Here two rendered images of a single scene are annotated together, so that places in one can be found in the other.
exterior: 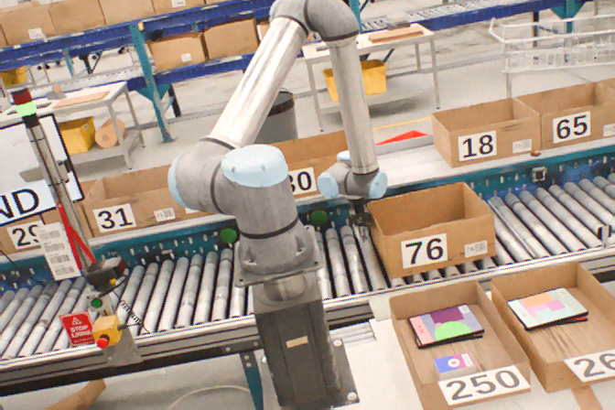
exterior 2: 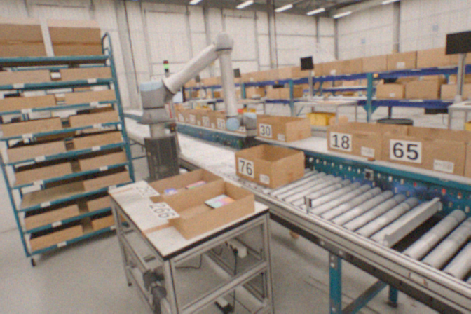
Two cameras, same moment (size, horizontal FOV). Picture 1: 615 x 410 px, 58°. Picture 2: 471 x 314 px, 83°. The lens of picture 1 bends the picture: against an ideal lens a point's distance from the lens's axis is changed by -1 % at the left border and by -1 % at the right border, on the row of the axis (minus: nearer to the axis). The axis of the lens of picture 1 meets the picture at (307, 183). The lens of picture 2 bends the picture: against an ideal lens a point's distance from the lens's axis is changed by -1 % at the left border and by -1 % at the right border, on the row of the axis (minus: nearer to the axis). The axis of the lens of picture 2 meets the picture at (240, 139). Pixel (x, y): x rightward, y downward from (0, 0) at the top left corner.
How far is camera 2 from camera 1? 1.99 m
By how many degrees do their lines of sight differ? 54
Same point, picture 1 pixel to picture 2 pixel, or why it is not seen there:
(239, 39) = (425, 90)
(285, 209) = (146, 101)
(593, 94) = not seen: outside the picture
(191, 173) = not seen: hidden behind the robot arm
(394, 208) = (273, 152)
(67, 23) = (346, 69)
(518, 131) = (365, 140)
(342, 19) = (217, 43)
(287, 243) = (146, 113)
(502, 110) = not seen: hidden behind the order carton
